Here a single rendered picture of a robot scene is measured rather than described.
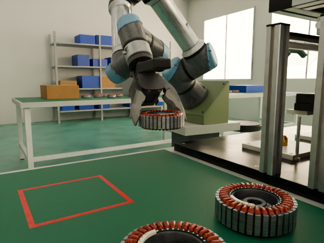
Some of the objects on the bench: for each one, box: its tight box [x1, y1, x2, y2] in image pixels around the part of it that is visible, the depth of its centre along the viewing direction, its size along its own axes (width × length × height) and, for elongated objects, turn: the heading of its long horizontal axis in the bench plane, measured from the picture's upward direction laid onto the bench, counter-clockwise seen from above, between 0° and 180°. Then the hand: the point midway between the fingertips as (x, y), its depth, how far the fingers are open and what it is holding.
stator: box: [215, 183, 297, 237], centre depth 41 cm, size 11×11×4 cm
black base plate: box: [174, 125, 324, 204], centre depth 79 cm, size 47×64×2 cm
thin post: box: [295, 116, 301, 161], centre depth 64 cm, size 2×2×10 cm
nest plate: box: [242, 140, 311, 161], centre depth 74 cm, size 15×15×1 cm
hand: (162, 120), depth 68 cm, fingers closed on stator, 13 cm apart
